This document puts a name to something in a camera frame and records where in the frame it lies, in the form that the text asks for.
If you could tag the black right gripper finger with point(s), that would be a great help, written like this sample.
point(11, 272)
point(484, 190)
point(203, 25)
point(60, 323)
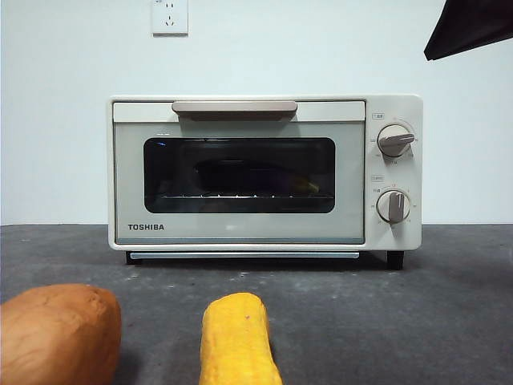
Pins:
point(473, 28)

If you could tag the beige temperature knob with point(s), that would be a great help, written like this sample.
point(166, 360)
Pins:
point(394, 140)

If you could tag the purple eggplant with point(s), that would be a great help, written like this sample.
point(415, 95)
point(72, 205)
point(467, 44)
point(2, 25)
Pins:
point(248, 174)

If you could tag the brown sweet potato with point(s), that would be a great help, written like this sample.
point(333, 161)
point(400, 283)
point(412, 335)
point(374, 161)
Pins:
point(56, 337)

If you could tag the glass oven door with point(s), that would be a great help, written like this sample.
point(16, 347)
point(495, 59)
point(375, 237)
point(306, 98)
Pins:
point(130, 180)

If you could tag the silver crumb tray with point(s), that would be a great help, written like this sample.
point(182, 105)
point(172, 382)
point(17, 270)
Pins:
point(244, 255)

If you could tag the white wall socket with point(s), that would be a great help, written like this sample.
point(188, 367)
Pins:
point(169, 18)

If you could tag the yellow corn cob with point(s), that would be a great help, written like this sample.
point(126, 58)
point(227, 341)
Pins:
point(236, 337)

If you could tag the white Toshiba toaster oven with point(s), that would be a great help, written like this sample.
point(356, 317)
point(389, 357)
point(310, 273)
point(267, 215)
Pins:
point(394, 108)

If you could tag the beige timer knob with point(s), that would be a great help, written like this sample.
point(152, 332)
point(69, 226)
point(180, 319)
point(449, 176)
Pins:
point(394, 206)

